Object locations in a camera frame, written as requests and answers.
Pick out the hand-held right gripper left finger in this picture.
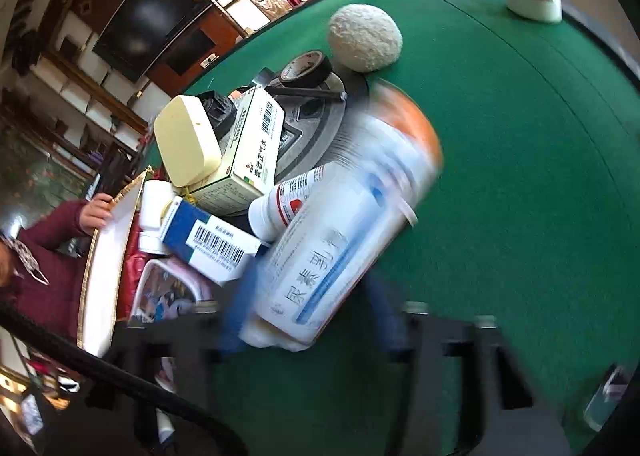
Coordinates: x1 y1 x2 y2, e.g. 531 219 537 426
85 256 263 456

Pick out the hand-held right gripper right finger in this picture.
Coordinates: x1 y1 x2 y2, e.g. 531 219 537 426
362 271 538 456

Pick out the white blue ointment box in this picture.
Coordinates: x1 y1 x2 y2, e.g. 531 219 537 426
240 86 446 352

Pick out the gold-rimmed gift box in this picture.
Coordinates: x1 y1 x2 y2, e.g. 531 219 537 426
77 166 151 359

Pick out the cream plastic case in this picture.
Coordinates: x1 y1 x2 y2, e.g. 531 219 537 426
153 96 223 199

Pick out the black pen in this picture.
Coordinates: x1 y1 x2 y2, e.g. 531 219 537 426
265 84 348 102

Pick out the black tape roll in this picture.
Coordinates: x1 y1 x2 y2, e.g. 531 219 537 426
278 50 333 87

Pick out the blue white medicine box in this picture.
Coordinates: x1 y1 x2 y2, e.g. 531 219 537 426
159 196 271 287

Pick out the white pill bottle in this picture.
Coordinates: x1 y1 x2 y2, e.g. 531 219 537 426
137 179 177 257
248 163 341 241

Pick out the green white medicine box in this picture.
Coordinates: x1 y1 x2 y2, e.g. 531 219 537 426
187 86 286 217

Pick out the round table control panel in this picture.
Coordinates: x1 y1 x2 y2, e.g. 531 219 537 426
197 70 371 187

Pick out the patterned face mask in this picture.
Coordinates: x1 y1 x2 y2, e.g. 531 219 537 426
0 231 51 287

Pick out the white fuzzy ball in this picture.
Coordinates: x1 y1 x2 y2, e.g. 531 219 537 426
327 4 403 73

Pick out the black flat television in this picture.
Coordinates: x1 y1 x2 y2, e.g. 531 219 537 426
91 0 213 84

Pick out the floral wall painting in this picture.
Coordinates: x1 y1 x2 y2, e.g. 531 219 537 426
0 126 96 199

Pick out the black wall panel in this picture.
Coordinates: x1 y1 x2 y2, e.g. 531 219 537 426
165 28 218 76

